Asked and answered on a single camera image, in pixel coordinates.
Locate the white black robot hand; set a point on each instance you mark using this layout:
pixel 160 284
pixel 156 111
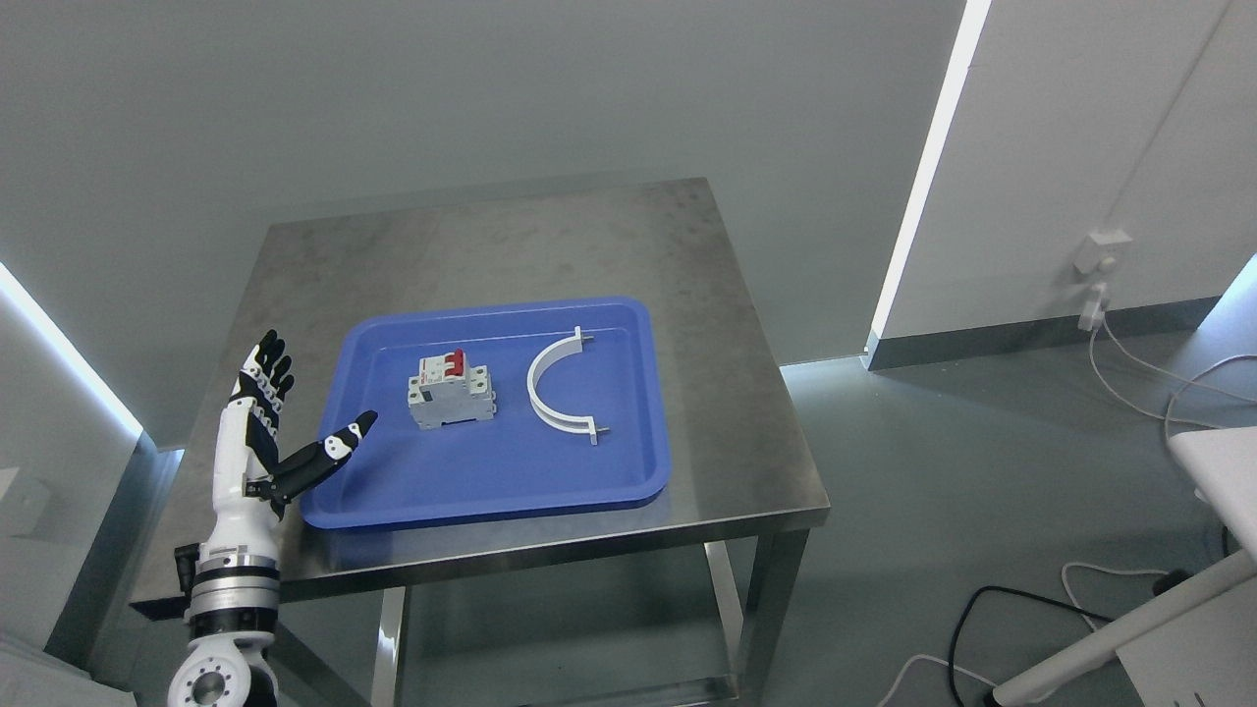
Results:
pixel 253 485

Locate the grey red circuit breaker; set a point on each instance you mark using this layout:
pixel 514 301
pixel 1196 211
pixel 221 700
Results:
pixel 447 390

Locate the blue plastic tray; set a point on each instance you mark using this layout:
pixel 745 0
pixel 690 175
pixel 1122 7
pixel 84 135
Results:
pixel 509 466

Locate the stainless steel table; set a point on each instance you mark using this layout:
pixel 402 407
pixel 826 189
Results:
pixel 744 487

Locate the white plug adapter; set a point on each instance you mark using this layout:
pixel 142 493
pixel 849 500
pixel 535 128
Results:
pixel 1094 307

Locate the white desk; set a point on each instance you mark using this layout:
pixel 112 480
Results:
pixel 1193 643

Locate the white curved bracket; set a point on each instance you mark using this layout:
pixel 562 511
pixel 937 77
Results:
pixel 556 389

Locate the white wall socket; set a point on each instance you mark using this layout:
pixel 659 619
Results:
pixel 1101 252

